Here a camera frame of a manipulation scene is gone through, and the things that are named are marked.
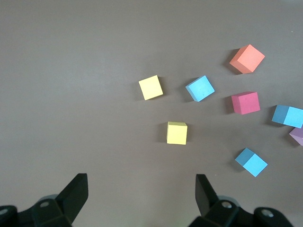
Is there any yellow foam cube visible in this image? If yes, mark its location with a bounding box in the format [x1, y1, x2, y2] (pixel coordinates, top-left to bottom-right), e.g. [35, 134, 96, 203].
[138, 75, 164, 101]
[166, 121, 188, 145]

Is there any orange foam cube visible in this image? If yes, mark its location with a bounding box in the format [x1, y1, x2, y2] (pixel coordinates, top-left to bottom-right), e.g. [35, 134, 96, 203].
[229, 44, 266, 75]

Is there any crimson foam cube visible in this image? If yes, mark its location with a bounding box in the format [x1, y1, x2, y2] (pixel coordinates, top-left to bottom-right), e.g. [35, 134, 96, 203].
[231, 91, 261, 115]

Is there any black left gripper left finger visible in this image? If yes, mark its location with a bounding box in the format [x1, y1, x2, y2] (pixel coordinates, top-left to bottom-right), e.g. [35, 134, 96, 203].
[18, 173, 89, 227]

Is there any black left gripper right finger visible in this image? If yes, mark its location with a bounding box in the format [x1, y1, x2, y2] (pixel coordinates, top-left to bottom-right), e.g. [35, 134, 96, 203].
[189, 174, 254, 227]

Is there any blue foam cube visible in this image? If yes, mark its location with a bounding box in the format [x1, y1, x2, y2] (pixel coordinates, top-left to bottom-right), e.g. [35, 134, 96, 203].
[271, 105, 303, 128]
[185, 75, 215, 103]
[234, 148, 268, 178]

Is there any pink foam cube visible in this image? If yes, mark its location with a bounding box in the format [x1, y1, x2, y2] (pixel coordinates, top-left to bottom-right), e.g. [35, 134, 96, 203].
[288, 127, 303, 147]

